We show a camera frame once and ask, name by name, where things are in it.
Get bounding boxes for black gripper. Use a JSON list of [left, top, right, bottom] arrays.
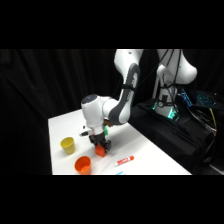
[[89, 131, 112, 155]]

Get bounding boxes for red cube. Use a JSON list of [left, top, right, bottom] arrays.
[[94, 145, 108, 158]]

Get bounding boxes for orange plastic cup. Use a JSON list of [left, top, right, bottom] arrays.
[[74, 155, 93, 176]]

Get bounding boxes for red white marker pen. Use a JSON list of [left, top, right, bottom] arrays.
[[114, 155, 136, 168]]

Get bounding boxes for yellow plastic cup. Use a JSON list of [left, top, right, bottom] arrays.
[[59, 136, 77, 155]]

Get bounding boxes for black cloth covered stand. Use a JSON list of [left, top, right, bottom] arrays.
[[122, 99, 224, 176]]

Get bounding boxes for green base light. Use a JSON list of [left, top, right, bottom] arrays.
[[167, 109, 178, 121]]

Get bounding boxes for black curtain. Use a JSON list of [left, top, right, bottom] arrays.
[[0, 49, 224, 176]]

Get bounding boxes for blue lit keyboard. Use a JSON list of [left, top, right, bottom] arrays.
[[195, 89, 218, 108]]

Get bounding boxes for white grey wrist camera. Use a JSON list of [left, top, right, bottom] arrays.
[[78, 125, 92, 138]]

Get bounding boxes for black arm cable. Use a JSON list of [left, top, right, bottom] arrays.
[[133, 49, 183, 101]]

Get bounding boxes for yellow cable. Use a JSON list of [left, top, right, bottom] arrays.
[[208, 109, 218, 136]]

